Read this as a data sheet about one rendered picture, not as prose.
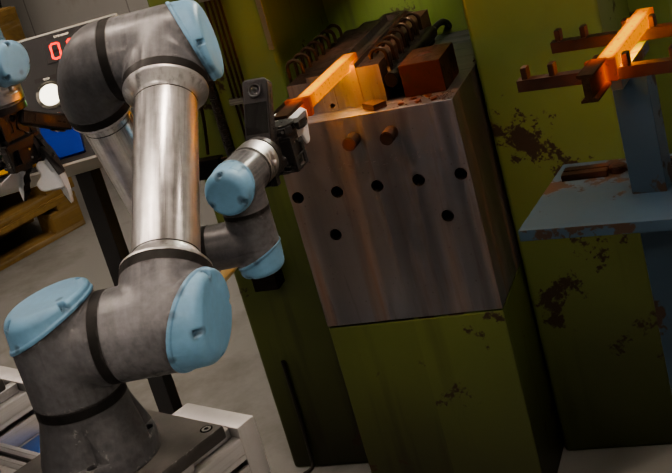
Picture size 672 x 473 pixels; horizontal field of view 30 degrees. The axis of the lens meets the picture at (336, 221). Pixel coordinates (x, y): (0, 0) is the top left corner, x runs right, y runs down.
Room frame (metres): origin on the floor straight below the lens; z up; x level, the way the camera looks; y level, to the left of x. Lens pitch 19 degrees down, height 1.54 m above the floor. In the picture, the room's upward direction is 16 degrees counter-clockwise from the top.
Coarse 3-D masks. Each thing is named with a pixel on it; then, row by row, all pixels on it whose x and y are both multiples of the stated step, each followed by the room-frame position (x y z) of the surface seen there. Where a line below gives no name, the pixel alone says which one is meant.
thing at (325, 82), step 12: (336, 60) 2.43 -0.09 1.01; (348, 60) 2.41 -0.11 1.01; (324, 72) 2.35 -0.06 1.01; (336, 72) 2.34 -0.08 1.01; (312, 84) 2.28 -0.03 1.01; (324, 84) 2.27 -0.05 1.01; (300, 96) 2.21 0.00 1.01; (312, 96) 2.20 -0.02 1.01; (288, 108) 2.13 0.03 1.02; (312, 108) 2.17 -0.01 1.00
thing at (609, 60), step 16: (640, 16) 2.07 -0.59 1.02; (624, 32) 2.00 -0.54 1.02; (640, 32) 2.02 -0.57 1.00; (608, 48) 1.93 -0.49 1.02; (624, 48) 1.93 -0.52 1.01; (592, 64) 1.83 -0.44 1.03; (608, 64) 1.84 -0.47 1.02; (592, 80) 1.79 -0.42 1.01; (608, 80) 1.85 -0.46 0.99; (592, 96) 1.78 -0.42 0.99
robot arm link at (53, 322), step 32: (64, 288) 1.43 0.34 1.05; (32, 320) 1.37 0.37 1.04; (64, 320) 1.38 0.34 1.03; (96, 320) 1.37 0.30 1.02; (32, 352) 1.37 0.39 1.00; (64, 352) 1.37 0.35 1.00; (96, 352) 1.36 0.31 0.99; (32, 384) 1.38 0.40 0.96; (64, 384) 1.37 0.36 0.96; (96, 384) 1.38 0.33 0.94
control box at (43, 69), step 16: (112, 16) 2.55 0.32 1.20; (48, 32) 2.55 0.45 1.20; (64, 32) 2.54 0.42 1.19; (32, 48) 2.53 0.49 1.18; (48, 48) 2.53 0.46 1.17; (32, 64) 2.52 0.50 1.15; (48, 64) 2.51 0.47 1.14; (32, 80) 2.50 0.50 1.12; (48, 80) 2.50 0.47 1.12; (32, 96) 2.48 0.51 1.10; (48, 112) 2.46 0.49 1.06; (64, 160) 2.41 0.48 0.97; (80, 160) 2.41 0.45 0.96; (96, 160) 2.42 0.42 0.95; (32, 176) 2.41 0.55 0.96; (0, 192) 2.44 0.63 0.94
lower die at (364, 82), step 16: (384, 16) 2.78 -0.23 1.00; (400, 16) 2.74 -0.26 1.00; (352, 32) 2.80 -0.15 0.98; (368, 32) 2.66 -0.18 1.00; (384, 32) 2.61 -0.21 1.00; (336, 48) 2.68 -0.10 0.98; (352, 48) 2.54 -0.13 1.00; (368, 48) 2.50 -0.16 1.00; (384, 48) 2.50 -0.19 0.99; (320, 64) 2.52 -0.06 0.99; (352, 64) 2.40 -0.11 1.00; (368, 64) 2.40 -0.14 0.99; (384, 64) 2.41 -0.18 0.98; (304, 80) 2.47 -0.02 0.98; (352, 80) 2.40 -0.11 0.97; (368, 80) 2.39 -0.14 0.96; (336, 96) 2.42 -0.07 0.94; (352, 96) 2.41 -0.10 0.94; (368, 96) 2.39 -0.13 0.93; (384, 96) 2.38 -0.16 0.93; (320, 112) 2.44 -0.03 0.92
